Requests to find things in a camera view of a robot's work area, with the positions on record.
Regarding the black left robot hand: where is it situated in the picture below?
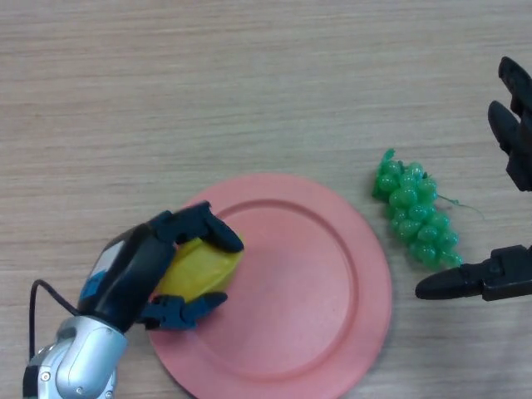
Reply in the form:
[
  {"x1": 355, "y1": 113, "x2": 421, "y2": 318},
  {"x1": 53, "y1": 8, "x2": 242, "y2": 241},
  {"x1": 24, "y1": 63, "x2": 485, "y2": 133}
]
[{"x1": 77, "y1": 200, "x2": 245, "y2": 333}]

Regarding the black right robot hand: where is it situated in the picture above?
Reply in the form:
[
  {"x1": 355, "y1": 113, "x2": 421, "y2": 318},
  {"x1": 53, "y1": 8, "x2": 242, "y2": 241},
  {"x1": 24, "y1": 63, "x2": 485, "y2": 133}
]
[{"x1": 415, "y1": 57, "x2": 532, "y2": 302}]

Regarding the yellow starfruit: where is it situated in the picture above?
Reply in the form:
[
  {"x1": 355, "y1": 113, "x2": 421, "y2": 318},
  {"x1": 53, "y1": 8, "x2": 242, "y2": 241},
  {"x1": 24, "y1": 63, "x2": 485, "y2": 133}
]
[{"x1": 156, "y1": 234, "x2": 245, "y2": 303}]

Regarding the pink round plate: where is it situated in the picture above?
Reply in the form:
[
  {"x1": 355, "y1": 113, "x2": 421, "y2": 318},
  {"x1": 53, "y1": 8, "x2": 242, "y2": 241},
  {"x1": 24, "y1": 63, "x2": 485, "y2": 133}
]
[{"x1": 147, "y1": 173, "x2": 394, "y2": 399}]

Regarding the green grape bunch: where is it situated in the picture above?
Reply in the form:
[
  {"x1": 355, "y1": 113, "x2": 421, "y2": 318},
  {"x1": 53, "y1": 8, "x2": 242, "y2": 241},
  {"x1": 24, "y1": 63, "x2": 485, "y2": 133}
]
[{"x1": 372, "y1": 148, "x2": 486, "y2": 268}]

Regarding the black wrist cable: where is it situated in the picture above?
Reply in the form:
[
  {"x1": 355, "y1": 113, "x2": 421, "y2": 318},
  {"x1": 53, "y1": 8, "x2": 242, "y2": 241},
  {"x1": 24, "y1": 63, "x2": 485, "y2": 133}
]
[{"x1": 27, "y1": 280, "x2": 82, "y2": 361}]

